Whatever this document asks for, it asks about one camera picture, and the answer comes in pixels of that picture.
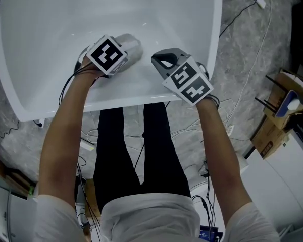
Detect person's white shirt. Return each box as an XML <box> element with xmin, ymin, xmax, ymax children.
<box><xmin>33</xmin><ymin>192</ymin><xmax>281</xmax><ymax>242</ymax></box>

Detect person's right forearm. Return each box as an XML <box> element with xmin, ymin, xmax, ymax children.
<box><xmin>195</xmin><ymin>98</ymin><xmax>254</xmax><ymax>228</ymax></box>

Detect person's left forearm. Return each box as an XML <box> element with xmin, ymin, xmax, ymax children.
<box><xmin>37</xmin><ymin>69</ymin><xmax>99</xmax><ymax>208</ymax></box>

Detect white bathtub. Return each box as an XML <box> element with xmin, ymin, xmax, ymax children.
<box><xmin>0</xmin><ymin>0</ymin><xmax>223</xmax><ymax>122</ymax></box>

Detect blue white padded case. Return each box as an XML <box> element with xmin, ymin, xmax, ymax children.
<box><xmin>274</xmin><ymin>89</ymin><xmax>303</xmax><ymax>117</ymax></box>

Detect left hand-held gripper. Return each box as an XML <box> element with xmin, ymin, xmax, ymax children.
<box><xmin>74</xmin><ymin>35</ymin><xmax>132</xmax><ymax>79</ymax></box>

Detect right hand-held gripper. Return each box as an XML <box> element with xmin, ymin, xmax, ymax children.
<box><xmin>151</xmin><ymin>48</ymin><xmax>215</xmax><ymax>107</ymax></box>

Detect black device blue screen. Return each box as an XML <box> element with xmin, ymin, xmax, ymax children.
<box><xmin>199</xmin><ymin>225</ymin><xmax>223</xmax><ymax>242</ymax></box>

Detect flat cardboard box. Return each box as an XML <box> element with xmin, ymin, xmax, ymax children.
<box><xmin>83</xmin><ymin>178</ymin><xmax>102</xmax><ymax>218</ymax></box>

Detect person's black trousers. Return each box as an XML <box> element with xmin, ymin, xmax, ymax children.
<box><xmin>92</xmin><ymin>102</ymin><xmax>192</xmax><ymax>213</ymax></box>

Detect brown cardboard box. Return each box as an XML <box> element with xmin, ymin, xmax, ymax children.
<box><xmin>250</xmin><ymin>114</ymin><xmax>293</xmax><ymax>160</ymax></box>
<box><xmin>263</xmin><ymin>69</ymin><xmax>303</xmax><ymax>131</ymax></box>

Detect white fluffy cleaning cloth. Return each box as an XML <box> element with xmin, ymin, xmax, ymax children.
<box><xmin>115</xmin><ymin>33</ymin><xmax>145</xmax><ymax>72</ymax></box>

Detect black antenna router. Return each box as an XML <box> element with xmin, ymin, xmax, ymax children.
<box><xmin>254</xmin><ymin>74</ymin><xmax>281</xmax><ymax>115</ymax></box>

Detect black power cable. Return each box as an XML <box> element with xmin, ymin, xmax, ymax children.
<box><xmin>218</xmin><ymin>0</ymin><xmax>260</xmax><ymax>38</ymax></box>

